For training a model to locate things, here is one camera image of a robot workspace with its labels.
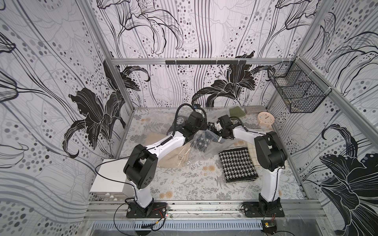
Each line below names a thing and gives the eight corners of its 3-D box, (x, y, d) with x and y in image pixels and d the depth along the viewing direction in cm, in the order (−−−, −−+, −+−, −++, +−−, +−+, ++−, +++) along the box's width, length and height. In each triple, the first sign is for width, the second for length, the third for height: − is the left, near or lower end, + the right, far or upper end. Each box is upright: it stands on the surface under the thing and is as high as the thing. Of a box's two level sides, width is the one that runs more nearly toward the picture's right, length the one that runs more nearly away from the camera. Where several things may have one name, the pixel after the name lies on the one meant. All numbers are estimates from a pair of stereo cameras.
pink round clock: (260, 127, 109) (262, 124, 106) (255, 114, 117) (257, 111, 115) (275, 127, 109) (277, 124, 106) (269, 114, 117) (271, 111, 114)
